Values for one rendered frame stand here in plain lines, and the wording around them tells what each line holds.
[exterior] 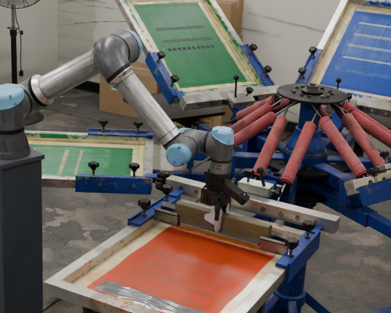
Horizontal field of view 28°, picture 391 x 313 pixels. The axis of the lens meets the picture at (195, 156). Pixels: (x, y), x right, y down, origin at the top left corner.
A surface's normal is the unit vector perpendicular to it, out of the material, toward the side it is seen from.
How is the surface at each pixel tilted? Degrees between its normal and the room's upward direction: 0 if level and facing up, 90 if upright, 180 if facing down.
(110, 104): 91
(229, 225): 90
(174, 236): 0
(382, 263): 0
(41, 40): 90
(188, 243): 0
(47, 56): 90
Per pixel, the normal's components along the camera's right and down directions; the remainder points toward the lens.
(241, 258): 0.06, -0.94
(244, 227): -0.46, 0.28
